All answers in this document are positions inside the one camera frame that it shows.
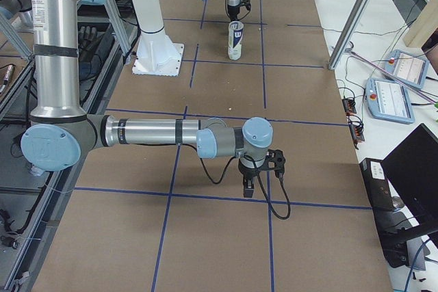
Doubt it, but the orange black adapter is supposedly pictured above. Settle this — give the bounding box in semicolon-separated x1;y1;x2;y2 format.
348;116;365;145
342;97;357;115

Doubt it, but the black desktop computer box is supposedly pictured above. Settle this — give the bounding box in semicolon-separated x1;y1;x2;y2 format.
359;158;405;212

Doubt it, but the teach pendant tablet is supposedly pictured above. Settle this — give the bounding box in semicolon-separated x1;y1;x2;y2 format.
365;78;415;124
385;49;430;89

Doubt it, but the white tennis ball can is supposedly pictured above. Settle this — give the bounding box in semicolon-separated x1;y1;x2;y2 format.
228;21;244;60

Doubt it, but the far teach pendant tablet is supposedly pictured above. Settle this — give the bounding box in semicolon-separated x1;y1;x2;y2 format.
385;49;430;89

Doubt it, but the aluminium frame post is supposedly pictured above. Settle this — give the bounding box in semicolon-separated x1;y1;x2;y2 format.
328;0;370;70

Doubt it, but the upper orange black adapter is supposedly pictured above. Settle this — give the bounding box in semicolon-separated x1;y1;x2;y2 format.
342;97;357;115

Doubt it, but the brown paper table cover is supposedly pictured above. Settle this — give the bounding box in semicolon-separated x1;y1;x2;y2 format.
33;0;391;291

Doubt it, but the white camera stand pole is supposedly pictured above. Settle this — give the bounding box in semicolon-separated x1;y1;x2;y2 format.
132;0;184;77

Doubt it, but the lower orange black adapter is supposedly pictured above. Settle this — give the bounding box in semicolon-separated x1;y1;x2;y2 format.
348;116;365;145

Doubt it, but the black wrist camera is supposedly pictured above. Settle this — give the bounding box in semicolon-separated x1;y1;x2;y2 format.
240;0;251;12
267;149;286;179

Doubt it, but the near teach pendant tablet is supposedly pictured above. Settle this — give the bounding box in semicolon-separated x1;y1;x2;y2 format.
365;78;415;124

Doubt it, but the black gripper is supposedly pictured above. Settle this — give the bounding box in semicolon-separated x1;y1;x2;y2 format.
227;5;240;21
238;158;268;198

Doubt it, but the black computer monitor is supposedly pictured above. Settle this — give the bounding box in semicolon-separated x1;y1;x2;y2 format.
382;123;437;247

